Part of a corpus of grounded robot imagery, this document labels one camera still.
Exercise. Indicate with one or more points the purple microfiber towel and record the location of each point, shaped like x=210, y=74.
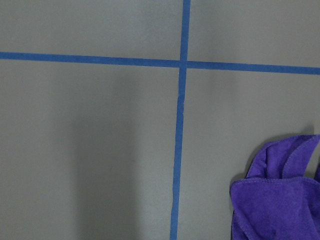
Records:
x=275, y=200

